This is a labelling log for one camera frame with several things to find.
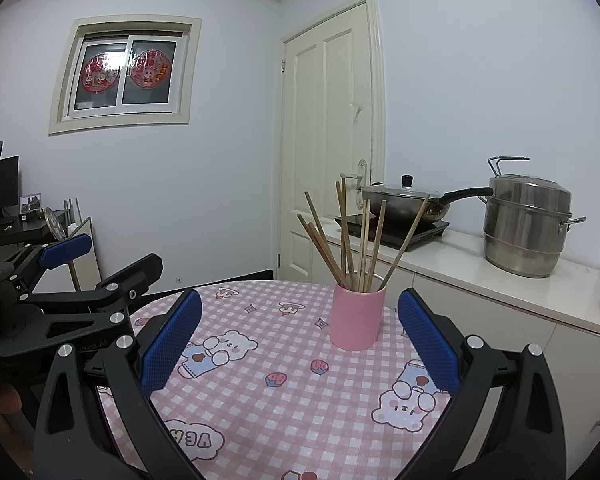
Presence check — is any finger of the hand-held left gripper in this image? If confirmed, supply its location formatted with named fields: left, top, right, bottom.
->
left=0, top=232, right=94, bottom=303
left=17, top=253, right=165, bottom=343

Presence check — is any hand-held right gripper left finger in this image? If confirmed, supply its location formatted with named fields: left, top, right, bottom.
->
left=32, top=287, right=203, bottom=480

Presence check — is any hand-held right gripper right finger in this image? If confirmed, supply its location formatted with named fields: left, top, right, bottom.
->
left=397, top=287, right=567, bottom=480

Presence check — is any pink cup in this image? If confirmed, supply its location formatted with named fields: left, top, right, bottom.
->
left=329, top=280, right=386, bottom=351

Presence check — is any bunch of wooden chopsticks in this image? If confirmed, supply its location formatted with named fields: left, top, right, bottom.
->
left=296, top=180, right=431, bottom=293

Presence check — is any person's left hand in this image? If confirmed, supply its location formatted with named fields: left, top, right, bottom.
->
left=0, top=381, right=24, bottom=427

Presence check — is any cardboard box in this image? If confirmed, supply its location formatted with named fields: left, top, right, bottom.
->
left=67, top=216, right=101, bottom=291

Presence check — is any dark desk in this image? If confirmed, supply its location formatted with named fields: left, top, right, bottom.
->
left=0, top=217, right=53, bottom=247

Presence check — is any black monitor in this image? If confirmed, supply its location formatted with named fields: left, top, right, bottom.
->
left=0, top=155, right=20, bottom=218

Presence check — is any white kitchen cabinet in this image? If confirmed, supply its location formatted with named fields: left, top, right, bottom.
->
left=325, top=225, right=600, bottom=461

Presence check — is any black induction cooker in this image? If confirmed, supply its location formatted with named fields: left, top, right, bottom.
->
left=334, top=212, right=451, bottom=252

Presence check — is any steel steamer pot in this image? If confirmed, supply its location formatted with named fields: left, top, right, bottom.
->
left=482, top=197, right=587, bottom=279

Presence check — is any glass wok lid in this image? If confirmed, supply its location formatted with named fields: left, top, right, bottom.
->
left=362, top=175, right=431, bottom=198

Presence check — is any white framed window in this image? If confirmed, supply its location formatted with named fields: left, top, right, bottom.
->
left=48, top=16, right=202, bottom=135

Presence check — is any steel steamer lid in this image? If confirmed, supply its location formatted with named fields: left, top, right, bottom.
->
left=486, top=156, right=573, bottom=221

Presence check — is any red round window decal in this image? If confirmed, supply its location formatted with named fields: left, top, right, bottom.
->
left=80, top=52, right=121, bottom=93
left=129, top=49, right=171, bottom=88

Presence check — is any cream panel door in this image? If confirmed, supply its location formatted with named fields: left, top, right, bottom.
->
left=279, top=0, right=387, bottom=283

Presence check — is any steel wok with black handle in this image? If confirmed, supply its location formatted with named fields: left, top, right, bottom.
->
left=361, top=185, right=495, bottom=226

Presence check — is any metal door handle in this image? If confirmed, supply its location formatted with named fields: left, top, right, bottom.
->
left=340, top=159, right=370, bottom=211

